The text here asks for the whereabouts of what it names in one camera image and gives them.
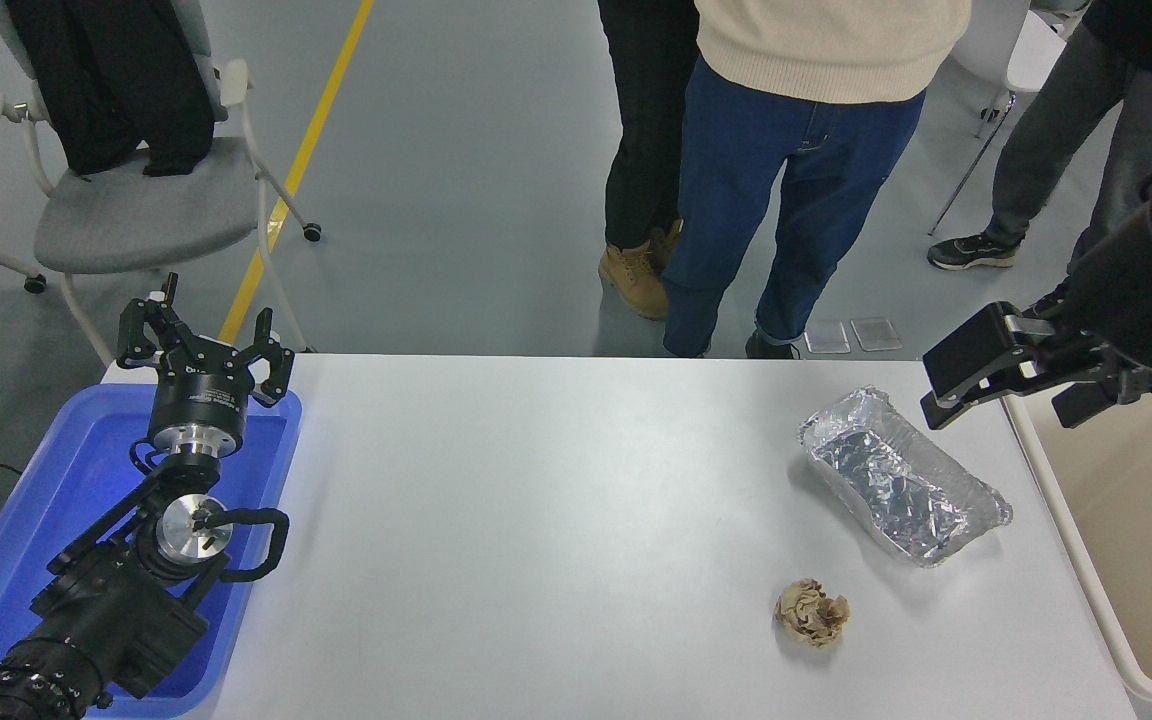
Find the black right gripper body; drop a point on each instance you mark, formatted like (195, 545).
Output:
(1151, 305)

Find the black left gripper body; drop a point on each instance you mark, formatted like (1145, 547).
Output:
(201, 395)

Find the silver foil tray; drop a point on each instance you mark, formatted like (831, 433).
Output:
(896, 485)

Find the clear floor plate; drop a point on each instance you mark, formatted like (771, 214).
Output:
(876, 334)
(826, 337)

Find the grey office chair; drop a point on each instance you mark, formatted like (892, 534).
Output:
(136, 215)

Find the large pale bin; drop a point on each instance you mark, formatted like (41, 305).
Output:
(1136, 520)

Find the blue plastic tray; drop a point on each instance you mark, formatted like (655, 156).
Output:
(46, 500)

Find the person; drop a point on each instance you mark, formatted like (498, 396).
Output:
(1056, 140)
(646, 120)
(796, 170)

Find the black jacket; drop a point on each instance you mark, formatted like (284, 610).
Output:
(116, 80)

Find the white plastic chair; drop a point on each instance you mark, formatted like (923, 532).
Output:
(1031, 55)

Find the crumpled tan paper ball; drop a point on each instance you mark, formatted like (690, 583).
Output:
(812, 613)

